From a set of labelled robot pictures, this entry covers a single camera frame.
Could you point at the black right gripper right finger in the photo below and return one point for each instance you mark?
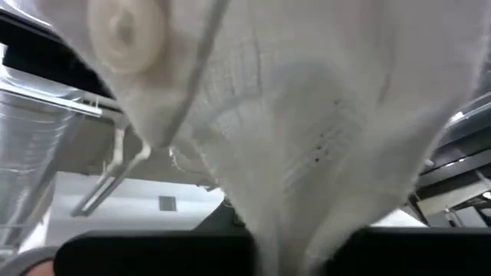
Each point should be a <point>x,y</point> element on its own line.
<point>422,253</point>

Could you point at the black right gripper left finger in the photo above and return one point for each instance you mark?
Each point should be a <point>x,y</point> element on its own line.
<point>153,255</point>

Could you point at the white knit garment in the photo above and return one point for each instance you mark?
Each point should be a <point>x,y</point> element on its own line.
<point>307,115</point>

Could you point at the white ceiling pipe hanger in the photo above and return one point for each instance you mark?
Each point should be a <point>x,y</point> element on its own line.
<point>115,172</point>

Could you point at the grey wall vent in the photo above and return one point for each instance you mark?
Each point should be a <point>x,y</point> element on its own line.
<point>167,203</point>

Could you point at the silver ventilation duct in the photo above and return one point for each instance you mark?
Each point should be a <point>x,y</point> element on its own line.
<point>27,145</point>

